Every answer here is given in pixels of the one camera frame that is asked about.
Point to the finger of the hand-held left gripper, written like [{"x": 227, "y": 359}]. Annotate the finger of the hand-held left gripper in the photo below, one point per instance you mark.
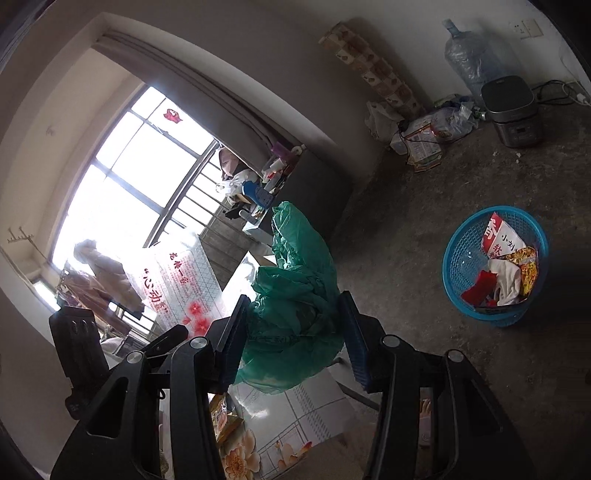
[{"x": 168, "y": 340}]

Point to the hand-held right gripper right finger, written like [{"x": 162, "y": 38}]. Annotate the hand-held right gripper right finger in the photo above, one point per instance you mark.
[{"x": 360, "y": 341}]

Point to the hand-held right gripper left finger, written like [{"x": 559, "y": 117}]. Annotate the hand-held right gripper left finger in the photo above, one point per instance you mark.
[{"x": 233, "y": 341}]

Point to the green plastic bag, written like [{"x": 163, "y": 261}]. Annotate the green plastic bag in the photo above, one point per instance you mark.
[{"x": 295, "y": 300}]

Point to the red snack packet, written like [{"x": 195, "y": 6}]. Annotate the red snack packet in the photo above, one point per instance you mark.
[{"x": 478, "y": 286}]

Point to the blue plastic basket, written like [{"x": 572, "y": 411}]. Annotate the blue plastic basket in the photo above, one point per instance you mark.
[{"x": 461, "y": 258}]

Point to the white cloth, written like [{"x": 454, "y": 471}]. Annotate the white cloth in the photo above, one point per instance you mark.
[{"x": 505, "y": 277}]

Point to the red white chestnut bag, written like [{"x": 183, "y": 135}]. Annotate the red white chestnut bag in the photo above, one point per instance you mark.
[{"x": 501, "y": 240}]

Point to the clear sheet red print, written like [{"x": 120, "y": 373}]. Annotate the clear sheet red print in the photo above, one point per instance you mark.
[{"x": 175, "y": 286}]

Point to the hanging clothes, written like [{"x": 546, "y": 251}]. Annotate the hanging clothes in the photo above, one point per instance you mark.
[{"x": 106, "y": 277}]

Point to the small snack packet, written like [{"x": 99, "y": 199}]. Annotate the small snack packet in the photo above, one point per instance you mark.
[{"x": 226, "y": 417}]

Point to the floral top table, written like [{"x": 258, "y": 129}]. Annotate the floral top table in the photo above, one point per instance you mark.
[{"x": 286, "y": 415}]

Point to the person's bare foot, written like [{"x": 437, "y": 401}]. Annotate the person's bare foot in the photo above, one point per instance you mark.
[{"x": 427, "y": 422}]

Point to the black object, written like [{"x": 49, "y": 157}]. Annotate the black object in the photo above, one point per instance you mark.
[{"x": 236, "y": 213}]

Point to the metal balcony railing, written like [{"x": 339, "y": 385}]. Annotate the metal balcony railing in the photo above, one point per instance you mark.
[{"x": 184, "y": 203}]

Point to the blue detergent bottle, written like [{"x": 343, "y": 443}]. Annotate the blue detergent bottle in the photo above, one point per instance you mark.
[{"x": 254, "y": 189}]

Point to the grey cabinet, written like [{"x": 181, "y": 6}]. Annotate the grey cabinet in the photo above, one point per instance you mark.
[{"x": 318, "y": 184}]

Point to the pink clothes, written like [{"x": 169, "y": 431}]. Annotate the pink clothes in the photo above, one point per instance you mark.
[{"x": 231, "y": 161}]

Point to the window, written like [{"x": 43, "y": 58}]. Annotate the window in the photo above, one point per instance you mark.
[{"x": 138, "y": 152}]

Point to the purple cup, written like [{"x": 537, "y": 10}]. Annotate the purple cup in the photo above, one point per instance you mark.
[{"x": 278, "y": 151}]

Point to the pile of packaging waste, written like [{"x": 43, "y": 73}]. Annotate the pile of packaging waste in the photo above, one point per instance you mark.
[{"x": 425, "y": 138}]

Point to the white plastic bag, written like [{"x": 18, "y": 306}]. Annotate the white plastic bag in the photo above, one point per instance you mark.
[{"x": 381, "y": 120}]

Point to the red window ornament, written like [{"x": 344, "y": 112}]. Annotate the red window ornament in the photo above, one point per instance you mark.
[{"x": 171, "y": 115}]

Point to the grey curtain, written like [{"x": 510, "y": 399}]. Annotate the grey curtain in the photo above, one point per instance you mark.
[{"x": 207, "y": 87}]

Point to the grey rice cooker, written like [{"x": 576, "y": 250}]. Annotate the grey rice cooker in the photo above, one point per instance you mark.
[{"x": 512, "y": 110}]

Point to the tall patterned cardboard box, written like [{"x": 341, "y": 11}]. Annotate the tall patterned cardboard box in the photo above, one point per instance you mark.
[{"x": 374, "y": 64}]

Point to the large blue water jug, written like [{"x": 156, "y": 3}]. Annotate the large blue water jug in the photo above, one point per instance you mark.
[{"x": 475, "y": 55}]

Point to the wall socket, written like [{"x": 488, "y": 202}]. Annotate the wall socket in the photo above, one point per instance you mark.
[{"x": 526, "y": 28}]

